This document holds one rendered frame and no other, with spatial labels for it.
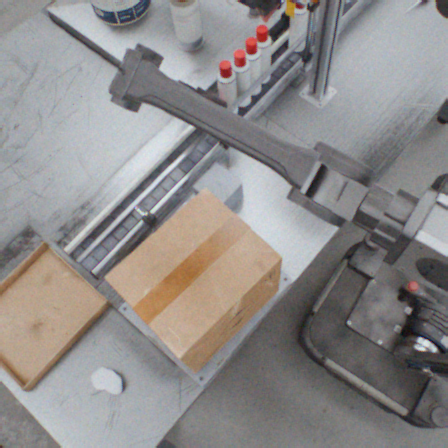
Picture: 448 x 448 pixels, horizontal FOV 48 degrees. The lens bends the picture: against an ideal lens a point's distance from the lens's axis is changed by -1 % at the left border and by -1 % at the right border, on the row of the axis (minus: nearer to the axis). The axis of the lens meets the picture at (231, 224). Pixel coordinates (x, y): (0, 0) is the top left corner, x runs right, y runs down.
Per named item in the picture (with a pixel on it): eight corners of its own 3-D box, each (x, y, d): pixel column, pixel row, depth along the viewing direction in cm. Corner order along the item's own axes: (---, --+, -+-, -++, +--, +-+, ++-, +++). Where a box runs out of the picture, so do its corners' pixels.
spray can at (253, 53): (251, 79, 154) (249, 30, 135) (264, 87, 153) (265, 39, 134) (240, 91, 153) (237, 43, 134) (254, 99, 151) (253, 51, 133)
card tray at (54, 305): (49, 246, 142) (43, 240, 138) (111, 304, 134) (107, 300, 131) (-33, 326, 134) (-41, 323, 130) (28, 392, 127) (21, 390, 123)
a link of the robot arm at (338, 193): (360, 227, 72) (379, 194, 71) (299, 193, 75) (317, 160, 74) (364, 225, 81) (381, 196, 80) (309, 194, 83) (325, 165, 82)
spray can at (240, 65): (242, 90, 153) (239, 42, 134) (254, 100, 151) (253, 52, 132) (230, 101, 152) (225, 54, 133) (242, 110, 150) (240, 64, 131)
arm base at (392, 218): (390, 267, 76) (411, 238, 65) (343, 240, 78) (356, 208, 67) (415, 223, 79) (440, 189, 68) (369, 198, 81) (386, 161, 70)
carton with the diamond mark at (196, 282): (215, 231, 139) (205, 186, 114) (279, 290, 131) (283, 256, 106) (133, 307, 132) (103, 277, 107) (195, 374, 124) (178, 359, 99)
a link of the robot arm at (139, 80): (82, 90, 75) (110, 28, 73) (112, 98, 88) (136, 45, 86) (345, 232, 74) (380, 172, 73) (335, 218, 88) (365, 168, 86)
